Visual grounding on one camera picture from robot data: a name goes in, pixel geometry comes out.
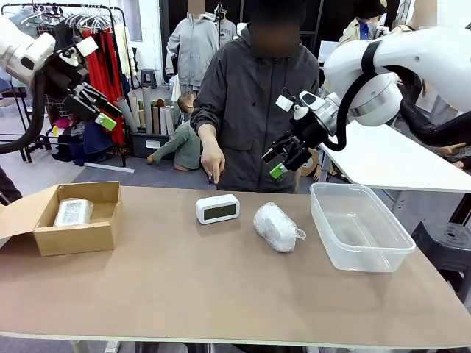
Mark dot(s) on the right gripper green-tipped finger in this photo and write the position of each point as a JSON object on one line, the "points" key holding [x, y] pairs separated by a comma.
{"points": [[276, 150], [279, 171]]}

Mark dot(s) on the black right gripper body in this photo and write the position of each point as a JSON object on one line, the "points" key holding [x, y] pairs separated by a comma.
{"points": [[307, 136]]}

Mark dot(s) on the dark sleeved bystander arm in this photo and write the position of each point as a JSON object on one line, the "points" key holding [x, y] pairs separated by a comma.
{"points": [[8, 185]]}

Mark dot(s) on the bubble-wrapped white clock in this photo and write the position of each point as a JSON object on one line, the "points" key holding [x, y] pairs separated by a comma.
{"points": [[276, 228]]}

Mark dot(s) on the grey paper roll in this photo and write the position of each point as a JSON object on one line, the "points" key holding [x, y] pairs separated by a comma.
{"points": [[127, 114]]}

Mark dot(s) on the person's right forearm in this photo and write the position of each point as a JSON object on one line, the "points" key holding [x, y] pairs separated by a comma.
{"points": [[208, 136]]}

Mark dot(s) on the grey hoodie mannequin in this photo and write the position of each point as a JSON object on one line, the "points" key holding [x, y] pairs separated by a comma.
{"points": [[191, 44]]}

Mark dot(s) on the light grey hanging cardigan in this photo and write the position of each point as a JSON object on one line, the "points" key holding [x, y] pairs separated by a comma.
{"points": [[24, 20]]}

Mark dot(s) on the clear plastic container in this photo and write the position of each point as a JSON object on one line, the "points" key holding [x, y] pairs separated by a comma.
{"points": [[364, 250]]}

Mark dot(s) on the cream hanging cloth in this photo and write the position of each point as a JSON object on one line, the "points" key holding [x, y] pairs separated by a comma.
{"points": [[123, 48]]}

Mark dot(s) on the black bin with label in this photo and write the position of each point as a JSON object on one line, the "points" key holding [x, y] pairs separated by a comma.
{"points": [[147, 143]]}

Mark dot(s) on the tall pale paper roll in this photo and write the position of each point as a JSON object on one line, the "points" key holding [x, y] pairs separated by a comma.
{"points": [[147, 110]]}

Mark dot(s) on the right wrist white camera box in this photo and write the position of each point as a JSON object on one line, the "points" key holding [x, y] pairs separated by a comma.
{"points": [[285, 103]]}

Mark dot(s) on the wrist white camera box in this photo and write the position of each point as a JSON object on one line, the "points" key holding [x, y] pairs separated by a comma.
{"points": [[87, 46], [285, 103]]}

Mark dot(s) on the brown cardboard spool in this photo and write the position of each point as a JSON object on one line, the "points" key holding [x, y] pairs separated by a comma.
{"points": [[312, 167]]}

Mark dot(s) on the clock with printed label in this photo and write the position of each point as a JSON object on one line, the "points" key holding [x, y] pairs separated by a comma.
{"points": [[73, 213]]}

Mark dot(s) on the open brown cardboard box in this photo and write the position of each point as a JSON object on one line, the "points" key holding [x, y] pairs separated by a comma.
{"points": [[73, 239]]}

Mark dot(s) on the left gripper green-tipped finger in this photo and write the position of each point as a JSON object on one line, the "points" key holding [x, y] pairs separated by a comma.
{"points": [[111, 109], [106, 121]]}

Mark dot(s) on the person in grey jacket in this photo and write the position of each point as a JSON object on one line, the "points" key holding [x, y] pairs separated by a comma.
{"points": [[254, 110]]}

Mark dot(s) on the black plastic stool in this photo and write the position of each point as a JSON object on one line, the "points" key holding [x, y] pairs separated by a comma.
{"points": [[445, 246]]}

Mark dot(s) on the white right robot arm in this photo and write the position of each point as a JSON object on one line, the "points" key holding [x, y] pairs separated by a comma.
{"points": [[423, 55]]}

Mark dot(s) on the black clothes rack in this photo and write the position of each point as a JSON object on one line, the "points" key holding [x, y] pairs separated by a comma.
{"points": [[92, 7]]}

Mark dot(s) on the brown cardboard tube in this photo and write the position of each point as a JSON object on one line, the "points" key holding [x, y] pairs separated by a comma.
{"points": [[156, 119]]}

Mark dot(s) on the person's left forearm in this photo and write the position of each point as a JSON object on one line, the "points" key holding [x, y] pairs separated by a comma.
{"points": [[297, 182]]}

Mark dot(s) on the white bar on floor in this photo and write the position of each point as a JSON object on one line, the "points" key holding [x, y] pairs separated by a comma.
{"points": [[110, 168]]}

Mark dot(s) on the white unwrapped digital clock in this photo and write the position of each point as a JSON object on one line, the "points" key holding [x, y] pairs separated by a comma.
{"points": [[217, 209]]}

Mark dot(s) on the small grey step stool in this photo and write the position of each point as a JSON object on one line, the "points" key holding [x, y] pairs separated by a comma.
{"points": [[148, 78]]}

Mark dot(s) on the black hat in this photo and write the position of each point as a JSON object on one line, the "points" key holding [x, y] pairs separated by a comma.
{"points": [[369, 8]]}

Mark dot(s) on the person's right hand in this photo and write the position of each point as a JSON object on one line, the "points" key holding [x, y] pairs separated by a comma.
{"points": [[212, 162]]}

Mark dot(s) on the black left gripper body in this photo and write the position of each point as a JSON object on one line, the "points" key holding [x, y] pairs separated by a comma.
{"points": [[84, 103]]}

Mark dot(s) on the beige coat blue shirt mannequin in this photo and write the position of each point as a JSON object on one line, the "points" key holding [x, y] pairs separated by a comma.
{"points": [[358, 31]]}

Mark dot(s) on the white side table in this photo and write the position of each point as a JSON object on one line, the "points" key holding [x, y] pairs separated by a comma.
{"points": [[386, 162]]}

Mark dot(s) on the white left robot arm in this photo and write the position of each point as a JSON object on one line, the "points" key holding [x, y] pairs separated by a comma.
{"points": [[22, 51]]}

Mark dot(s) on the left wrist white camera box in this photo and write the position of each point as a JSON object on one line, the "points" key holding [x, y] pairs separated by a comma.
{"points": [[87, 46]]}

